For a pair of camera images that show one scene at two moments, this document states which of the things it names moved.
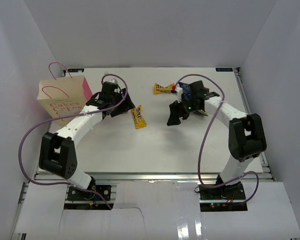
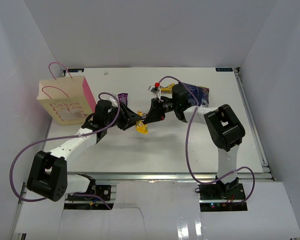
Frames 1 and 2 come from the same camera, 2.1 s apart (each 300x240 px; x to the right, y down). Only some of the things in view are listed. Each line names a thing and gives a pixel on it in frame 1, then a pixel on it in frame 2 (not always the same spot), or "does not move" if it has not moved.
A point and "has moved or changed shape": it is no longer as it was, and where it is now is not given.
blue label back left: (76, 70) does not move
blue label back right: (224, 69) does not move
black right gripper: (176, 112) → (156, 113)
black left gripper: (126, 104) → (128, 118)
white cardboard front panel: (159, 210) does not move
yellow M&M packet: (139, 121) has moved or changed shape
